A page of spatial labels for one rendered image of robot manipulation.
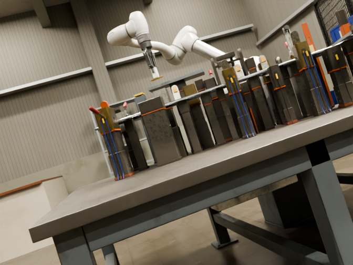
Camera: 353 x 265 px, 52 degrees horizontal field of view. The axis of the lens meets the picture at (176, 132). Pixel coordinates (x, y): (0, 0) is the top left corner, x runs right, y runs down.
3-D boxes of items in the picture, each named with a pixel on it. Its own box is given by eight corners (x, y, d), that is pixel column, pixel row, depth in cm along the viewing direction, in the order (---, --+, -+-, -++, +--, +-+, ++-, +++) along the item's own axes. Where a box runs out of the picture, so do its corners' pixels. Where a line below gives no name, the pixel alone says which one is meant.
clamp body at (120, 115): (133, 172, 212) (114, 114, 213) (137, 170, 224) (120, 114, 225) (145, 169, 211) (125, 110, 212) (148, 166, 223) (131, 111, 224)
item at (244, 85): (256, 132, 201) (239, 83, 202) (255, 132, 204) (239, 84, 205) (262, 130, 201) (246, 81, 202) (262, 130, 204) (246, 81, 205)
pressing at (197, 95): (91, 130, 190) (90, 127, 190) (104, 130, 212) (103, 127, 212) (351, 40, 173) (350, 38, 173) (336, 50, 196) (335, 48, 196)
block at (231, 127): (232, 141, 191) (215, 89, 191) (232, 140, 198) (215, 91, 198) (239, 138, 190) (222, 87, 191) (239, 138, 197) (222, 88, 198)
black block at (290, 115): (289, 125, 166) (269, 65, 167) (285, 125, 176) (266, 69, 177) (300, 122, 166) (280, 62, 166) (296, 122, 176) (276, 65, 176)
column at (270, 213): (264, 222, 273) (237, 139, 274) (299, 208, 279) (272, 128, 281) (284, 229, 243) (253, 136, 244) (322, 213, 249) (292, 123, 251)
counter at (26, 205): (75, 215, 727) (62, 175, 729) (60, 242, 481) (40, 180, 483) (34, 230, 710) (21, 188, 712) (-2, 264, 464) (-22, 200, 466)
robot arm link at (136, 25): (152, 33, 236) (135, 40, 241) (145, 10, 237) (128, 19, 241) (146, 30, 226) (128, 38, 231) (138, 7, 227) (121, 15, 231)
